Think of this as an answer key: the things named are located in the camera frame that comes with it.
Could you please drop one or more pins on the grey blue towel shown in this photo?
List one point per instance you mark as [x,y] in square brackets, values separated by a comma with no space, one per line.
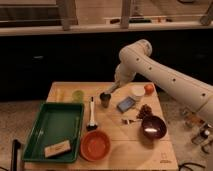
[112,88]

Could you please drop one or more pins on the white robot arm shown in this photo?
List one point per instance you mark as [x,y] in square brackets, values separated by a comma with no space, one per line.
[194,94]

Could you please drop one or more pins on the grey metal cup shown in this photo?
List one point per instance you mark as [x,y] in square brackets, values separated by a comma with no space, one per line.
[105,99]

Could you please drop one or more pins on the green plastic cup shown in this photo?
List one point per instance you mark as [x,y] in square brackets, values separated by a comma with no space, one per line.
[78,96]

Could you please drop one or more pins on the blue sponge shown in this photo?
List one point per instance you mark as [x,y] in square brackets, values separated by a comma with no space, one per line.
[125,104]

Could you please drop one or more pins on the white small bowl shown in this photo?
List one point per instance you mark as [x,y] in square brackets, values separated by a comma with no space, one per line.
[137,92]

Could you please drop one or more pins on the metal fork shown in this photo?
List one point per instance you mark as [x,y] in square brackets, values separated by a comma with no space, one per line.
[129,121]

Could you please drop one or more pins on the orange fruit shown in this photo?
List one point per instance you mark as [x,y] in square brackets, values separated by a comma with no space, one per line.
[149,89]

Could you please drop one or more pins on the brown pine cone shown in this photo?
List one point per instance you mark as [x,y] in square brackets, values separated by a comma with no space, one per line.
[144,111]

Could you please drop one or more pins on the orange bowl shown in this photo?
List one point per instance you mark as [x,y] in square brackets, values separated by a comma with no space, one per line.
[95,145]

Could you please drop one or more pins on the green plastic tray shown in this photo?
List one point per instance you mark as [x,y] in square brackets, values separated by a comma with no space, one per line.
[55,123]

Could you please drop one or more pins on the dark maroon bowl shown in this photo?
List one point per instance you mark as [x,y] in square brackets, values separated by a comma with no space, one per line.
[153,127]

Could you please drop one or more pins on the wooden block brush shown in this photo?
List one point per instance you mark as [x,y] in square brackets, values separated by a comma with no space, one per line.
[57,149]

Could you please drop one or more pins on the spice bottle rack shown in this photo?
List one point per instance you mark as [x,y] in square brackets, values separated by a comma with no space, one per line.
[202,130]

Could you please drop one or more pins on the white handled black brush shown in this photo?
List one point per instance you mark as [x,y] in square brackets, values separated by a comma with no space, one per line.
[92,125]

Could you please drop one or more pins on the black chair frame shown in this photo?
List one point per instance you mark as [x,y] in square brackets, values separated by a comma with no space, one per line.
[16,162]

